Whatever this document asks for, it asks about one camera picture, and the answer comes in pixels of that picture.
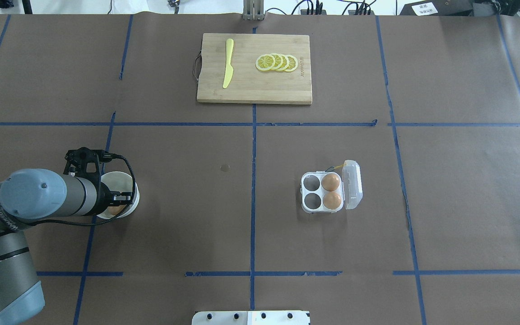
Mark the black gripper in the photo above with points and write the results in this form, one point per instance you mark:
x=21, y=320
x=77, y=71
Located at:
x=104, y=197

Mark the brown egg from bowl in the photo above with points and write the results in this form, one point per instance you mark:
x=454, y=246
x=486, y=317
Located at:
x=115, y=210

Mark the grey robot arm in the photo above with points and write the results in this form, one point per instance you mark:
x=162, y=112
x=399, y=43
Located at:
x=32, y=197

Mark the clear plastic egg box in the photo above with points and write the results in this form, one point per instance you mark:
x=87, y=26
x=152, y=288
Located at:
x=350, y=189

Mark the brown egg rear tray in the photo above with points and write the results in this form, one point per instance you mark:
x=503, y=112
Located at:
x=330, y=182

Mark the brown egg tray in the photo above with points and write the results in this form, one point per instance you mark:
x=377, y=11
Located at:
x=332, y=200
x=330, y=182

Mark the brown egg front tray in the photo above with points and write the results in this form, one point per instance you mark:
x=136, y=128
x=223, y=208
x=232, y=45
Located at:
x=332, y=200

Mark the black box with label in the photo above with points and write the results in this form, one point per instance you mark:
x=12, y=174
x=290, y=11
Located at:
x=437, y=8

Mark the white round bowl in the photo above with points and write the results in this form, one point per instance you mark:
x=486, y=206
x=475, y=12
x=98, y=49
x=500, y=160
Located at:
x=122, y=182

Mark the yellow plastic knife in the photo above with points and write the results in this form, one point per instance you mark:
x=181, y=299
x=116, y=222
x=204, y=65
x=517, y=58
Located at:
x=228, y=74

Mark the bamboo cutting board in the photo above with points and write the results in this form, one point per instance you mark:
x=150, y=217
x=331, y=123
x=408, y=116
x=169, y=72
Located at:
x=248, y=84

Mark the lemon slice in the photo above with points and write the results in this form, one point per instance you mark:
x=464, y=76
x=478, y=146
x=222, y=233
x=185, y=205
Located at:
x=278, y=61
x=292, y=63
x=265, y=62
x=284, y=63

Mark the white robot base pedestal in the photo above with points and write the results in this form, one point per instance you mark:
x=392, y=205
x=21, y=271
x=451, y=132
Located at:
x=269, y=317

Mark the metal camera stand post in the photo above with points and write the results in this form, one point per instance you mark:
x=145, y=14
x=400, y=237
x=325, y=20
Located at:
x=253, y=10

